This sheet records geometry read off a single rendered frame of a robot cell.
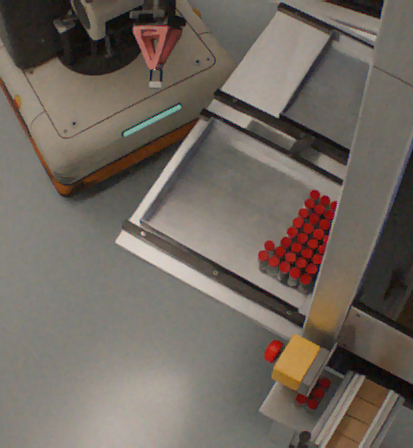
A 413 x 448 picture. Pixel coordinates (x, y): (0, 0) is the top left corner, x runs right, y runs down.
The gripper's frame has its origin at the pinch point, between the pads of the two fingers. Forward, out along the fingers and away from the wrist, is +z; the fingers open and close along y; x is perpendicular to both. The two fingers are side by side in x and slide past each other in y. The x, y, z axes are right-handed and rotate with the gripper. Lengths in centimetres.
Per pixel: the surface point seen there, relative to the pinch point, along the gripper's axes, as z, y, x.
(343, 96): 0, 46, -22
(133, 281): 49, 100, 49
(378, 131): 13, -48, -48
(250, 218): 26.2, 27.4, -8.9
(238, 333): 61, 104, 18
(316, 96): 0.6, 44.1, -16.7
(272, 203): 23.1, 30.2, -12.2
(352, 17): -22, 66, -19
